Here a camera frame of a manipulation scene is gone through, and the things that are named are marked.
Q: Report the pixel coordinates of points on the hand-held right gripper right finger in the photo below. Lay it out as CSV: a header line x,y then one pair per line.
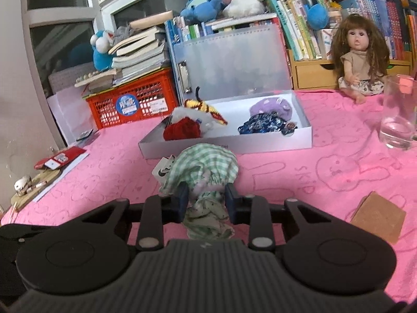
x,y
232,202

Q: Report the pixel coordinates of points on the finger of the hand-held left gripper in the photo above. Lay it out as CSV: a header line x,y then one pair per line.
x,y
19,233

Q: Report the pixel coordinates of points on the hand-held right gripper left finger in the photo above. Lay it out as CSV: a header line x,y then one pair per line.
x,y
182,199

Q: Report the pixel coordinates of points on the green checked cloth pouch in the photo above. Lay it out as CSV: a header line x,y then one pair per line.
x,y
208,163

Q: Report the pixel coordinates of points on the red crocheted pouch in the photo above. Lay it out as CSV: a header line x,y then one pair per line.
x,y
182,130

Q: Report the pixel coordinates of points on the white box with translucent lid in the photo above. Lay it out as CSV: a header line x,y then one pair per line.
x,y
277,140

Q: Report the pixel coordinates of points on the yellow red crocheted toy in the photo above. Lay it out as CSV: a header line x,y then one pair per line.
x,y
205,108

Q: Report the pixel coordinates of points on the purple plush pouch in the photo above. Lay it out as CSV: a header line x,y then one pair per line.
x,y
270,107

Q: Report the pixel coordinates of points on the small white figurine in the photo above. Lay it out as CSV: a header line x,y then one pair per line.
x,y
22,184

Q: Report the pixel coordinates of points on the pink printed towel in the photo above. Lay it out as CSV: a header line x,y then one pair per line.
x,y
293,186

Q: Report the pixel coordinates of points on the wooden board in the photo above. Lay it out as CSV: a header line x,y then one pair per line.
x,y
49,176

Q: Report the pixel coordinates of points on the white paper sheet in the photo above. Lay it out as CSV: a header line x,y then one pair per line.
x,y
62,172

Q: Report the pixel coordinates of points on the red envelope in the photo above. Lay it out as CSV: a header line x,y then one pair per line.
x,y
70,155

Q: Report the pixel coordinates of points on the red plastic crate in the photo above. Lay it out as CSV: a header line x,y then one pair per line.
x,y
146,97

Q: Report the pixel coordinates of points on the small black device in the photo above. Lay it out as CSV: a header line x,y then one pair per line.
x,y
84,135

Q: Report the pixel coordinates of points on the white paper bag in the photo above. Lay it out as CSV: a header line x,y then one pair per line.
x,y
70,114

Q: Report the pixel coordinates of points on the stack of worn books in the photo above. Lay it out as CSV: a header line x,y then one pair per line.
x,y
140,58

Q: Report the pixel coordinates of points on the brown cardboard piece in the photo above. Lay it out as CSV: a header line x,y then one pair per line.
x,y
378,216

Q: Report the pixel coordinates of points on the wooden drawer organizer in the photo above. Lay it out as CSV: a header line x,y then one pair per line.
x,y
309,73

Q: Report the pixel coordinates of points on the grey grid board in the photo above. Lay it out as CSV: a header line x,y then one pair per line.
x,y
65,78

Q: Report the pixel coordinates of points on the blue cat plush toy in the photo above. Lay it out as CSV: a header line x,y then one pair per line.
x,y
101,55

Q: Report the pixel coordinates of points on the clear glass mug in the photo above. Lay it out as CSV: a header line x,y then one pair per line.
x,y
395,130

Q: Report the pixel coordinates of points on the white printed carton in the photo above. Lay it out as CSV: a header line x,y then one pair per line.
x,y
325,44

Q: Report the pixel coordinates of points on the brown haired baby doll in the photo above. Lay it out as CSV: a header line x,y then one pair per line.
x,y
356,65

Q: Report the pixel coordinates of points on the row of upright books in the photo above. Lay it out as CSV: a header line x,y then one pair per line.
x,y
299,22

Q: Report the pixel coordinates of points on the blue big eared plush toy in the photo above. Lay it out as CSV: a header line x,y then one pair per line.
x,y
202,6

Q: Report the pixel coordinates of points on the small clear jar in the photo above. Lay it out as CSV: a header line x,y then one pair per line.
x,y
335,16

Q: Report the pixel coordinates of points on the white window frame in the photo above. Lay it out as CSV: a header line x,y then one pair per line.
x,y
62,14

